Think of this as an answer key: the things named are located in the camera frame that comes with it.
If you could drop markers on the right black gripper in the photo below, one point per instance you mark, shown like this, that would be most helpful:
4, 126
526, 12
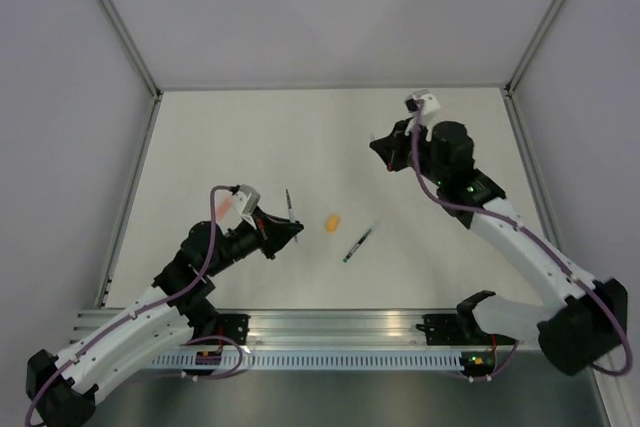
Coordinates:
391, 147

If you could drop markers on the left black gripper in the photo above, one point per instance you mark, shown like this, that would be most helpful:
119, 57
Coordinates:
284, 228

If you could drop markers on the grey purple pen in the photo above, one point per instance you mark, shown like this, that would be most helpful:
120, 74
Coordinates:
290, 211

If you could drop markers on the green pen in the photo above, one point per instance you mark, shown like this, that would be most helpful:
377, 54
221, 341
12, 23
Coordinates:
362, 239

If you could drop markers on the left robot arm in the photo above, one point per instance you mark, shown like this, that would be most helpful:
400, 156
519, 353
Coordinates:
65, 388

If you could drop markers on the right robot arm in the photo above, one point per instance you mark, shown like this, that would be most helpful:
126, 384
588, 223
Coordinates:
580, 318

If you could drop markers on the orange pen cap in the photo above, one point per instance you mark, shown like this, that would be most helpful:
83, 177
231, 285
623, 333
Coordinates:
332, 223

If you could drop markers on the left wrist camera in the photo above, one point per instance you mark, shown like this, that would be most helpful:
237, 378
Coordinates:
244, 200

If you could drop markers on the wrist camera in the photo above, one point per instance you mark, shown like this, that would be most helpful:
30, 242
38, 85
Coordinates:
422, 105
244, 200

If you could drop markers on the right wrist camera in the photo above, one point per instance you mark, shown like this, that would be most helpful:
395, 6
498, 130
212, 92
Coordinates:
422, 105

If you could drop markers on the aluminium mounting rail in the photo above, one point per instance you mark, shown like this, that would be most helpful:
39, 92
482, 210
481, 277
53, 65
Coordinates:
268, 329

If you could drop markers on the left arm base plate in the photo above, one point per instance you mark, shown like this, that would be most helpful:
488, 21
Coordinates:
233, 326

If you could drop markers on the white slotted cable duct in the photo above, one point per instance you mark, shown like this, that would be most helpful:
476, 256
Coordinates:
309, 360

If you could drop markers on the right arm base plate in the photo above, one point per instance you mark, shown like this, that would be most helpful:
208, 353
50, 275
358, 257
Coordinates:
449, 329

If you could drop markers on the right aluminium frame post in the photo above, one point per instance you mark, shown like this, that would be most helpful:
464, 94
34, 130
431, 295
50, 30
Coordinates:
538, 189

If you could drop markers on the aluminium frame post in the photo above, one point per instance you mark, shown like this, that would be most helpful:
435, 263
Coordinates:
153, 97
538, 189

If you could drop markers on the left aluminium frame post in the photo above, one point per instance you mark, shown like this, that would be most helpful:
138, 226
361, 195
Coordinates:
153, 97

